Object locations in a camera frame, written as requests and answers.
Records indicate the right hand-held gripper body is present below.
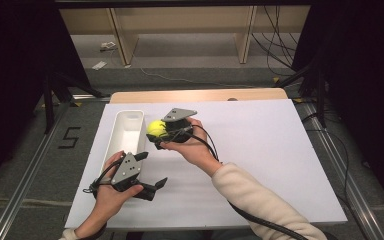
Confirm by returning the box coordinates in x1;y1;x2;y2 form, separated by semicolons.
160;107;199;145

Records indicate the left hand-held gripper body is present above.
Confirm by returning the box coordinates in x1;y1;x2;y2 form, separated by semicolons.
110;151;144;193

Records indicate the yellow tennis ball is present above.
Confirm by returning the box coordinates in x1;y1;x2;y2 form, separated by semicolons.
146;119;168;139

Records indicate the white plastic bin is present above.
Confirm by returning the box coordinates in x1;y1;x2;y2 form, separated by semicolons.
103;109;148;169

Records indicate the person's right hand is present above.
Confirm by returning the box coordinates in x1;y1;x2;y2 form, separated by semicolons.
159;116;224;178

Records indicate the person's left hand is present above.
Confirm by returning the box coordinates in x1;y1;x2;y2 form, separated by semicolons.
92;150;145;219

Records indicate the wooden table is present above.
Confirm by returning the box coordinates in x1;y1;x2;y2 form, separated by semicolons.
109;87;289;105

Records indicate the white board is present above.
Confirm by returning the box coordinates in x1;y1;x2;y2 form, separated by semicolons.
64;98;349;231

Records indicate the white paper slip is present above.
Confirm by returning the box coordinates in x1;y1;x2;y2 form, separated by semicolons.
91;60;108;71

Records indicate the black stand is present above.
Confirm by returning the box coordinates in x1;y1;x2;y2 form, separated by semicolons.
273;58;328;128
40;70;105;135

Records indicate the small paper packet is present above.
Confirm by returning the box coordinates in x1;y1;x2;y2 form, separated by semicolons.
99;41;118;52

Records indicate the wooden shelf unit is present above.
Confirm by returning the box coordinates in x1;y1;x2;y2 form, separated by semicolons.
59;5;312;67

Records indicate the dark curtain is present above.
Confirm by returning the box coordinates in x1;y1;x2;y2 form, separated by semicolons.
0;0;92;196
292;0;384;209

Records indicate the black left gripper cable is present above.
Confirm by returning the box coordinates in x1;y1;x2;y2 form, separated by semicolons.
81;156;126;200

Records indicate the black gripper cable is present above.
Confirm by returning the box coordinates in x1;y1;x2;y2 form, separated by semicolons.
81;156;126;200
161;123;312;240

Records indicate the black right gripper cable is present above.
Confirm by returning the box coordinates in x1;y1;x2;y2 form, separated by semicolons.
161;123;312;240

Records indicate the white floor cable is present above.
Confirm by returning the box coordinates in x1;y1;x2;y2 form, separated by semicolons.
139;67;255;90

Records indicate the aluminium rail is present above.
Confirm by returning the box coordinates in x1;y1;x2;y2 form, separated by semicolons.
0;101;73;240
300;101;384;240

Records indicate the bundle of black hanging cables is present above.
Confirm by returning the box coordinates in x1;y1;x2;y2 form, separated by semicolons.
250;5;302;78

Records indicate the black floor cable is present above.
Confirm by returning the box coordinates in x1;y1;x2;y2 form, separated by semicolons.
301;112;359;221

